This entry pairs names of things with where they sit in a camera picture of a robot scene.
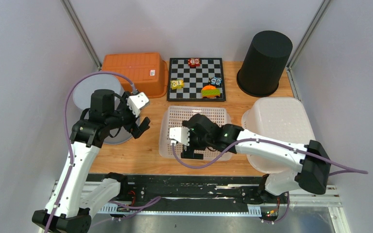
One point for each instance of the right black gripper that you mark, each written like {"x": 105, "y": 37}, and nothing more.
{"x": 189, "y": 151}

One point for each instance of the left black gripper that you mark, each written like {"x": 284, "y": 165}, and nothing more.
{"x": 143, "y": 125}

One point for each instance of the orange plastic tub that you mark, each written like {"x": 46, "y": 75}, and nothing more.
{"x": 148, "y": 71}

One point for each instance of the grey bin black liner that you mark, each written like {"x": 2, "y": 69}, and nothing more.
{"x": 82, "y": 97}

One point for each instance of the large white plastic tub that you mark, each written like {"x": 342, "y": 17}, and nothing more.
{"x": 280, "y": 118}

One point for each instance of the black ribbed bin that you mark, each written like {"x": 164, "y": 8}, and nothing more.
{"x": 264, "y": 63}

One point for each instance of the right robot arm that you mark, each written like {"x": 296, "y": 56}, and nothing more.
{"x": 307, "y": 165}

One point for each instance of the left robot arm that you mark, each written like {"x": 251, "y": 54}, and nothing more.
{"x": 67, "y": 211}

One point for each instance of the yellow toy block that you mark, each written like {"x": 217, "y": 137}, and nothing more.
{"x": 177, "y": 84}

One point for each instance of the orange green toy burger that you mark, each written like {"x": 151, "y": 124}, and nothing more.
{"x": 210, "y": 91}

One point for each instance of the blue toy block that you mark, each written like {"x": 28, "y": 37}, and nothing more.
{"x": 215, "y": 81}

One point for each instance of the red toy block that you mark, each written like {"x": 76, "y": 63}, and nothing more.
{"x": 194, "y": 62}

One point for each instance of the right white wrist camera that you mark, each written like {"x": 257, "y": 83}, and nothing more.
{"x": 179, "y": 135}

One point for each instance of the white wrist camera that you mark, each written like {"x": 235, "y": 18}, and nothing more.
{"x": 138, "y": 102}
{"x": 179, "y": 135}

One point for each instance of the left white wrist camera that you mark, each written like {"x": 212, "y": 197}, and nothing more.
{"x": 138, "y": 102}

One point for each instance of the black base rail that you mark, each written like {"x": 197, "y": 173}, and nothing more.
{"x": 211, "y": 196}

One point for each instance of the left aluminium frame post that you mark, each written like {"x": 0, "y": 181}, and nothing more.
{"x": 70, "y": 11}

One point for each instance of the aluminium frame post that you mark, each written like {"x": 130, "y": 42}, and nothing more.
{"x": 303, "y": 42}
{"x": 70, "y": 11}

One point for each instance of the right aluminium frame post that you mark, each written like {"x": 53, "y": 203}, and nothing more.
{"x": 303, "y": 42}

